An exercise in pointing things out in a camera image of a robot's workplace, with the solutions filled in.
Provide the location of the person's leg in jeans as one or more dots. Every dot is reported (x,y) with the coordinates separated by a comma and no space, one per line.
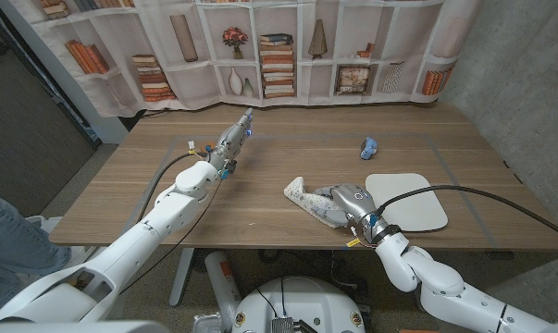
(10,250)

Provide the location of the foil tray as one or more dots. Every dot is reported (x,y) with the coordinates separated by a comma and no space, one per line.
(209,324)

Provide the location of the white roll with orange label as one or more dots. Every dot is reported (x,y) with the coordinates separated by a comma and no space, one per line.
(220,277)

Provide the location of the white patterned cloth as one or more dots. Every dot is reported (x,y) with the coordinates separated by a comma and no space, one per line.
(299,194)

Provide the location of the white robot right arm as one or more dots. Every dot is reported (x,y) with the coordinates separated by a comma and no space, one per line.
(445,287)

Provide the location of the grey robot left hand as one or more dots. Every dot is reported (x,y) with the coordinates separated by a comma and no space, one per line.
(230,141)

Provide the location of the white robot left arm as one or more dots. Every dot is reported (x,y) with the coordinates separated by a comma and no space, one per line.
(140,240)

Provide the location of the grey table leg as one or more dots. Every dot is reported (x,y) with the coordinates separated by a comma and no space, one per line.
(181,277)

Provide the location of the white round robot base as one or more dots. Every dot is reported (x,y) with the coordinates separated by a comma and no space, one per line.
(306,300)

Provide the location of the printed bookshelf backdrop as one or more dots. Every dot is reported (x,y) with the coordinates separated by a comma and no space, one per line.
(214,88)

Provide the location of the white paper plate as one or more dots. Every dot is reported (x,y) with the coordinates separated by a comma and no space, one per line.
(412,208)

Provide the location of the small blue toy camera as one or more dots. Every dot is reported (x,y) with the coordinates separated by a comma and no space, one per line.
(368,149)

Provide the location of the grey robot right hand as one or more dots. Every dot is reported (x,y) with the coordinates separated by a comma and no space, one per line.
(355,201)

